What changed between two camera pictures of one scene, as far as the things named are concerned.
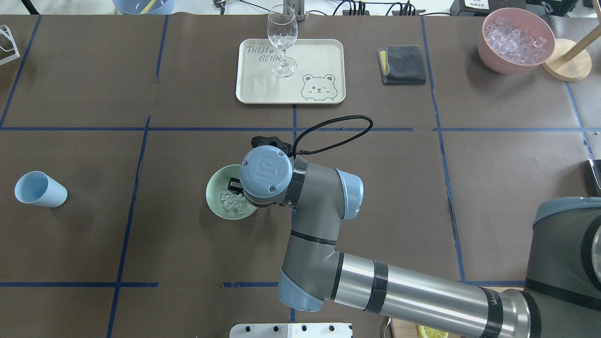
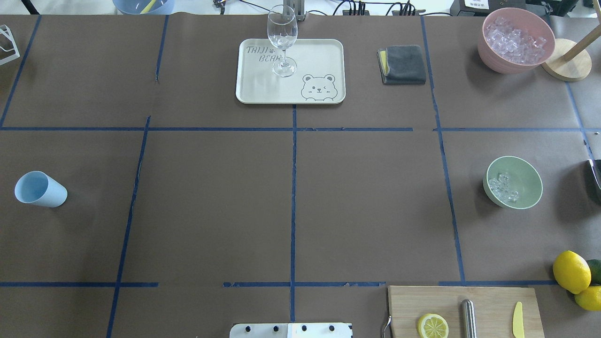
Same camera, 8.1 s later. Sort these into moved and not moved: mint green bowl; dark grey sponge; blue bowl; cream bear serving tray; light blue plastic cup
Moved: mint green bowl
Not moved: dark grey sponge; blue bowl; light blue plastic cup; cream bear serving tray
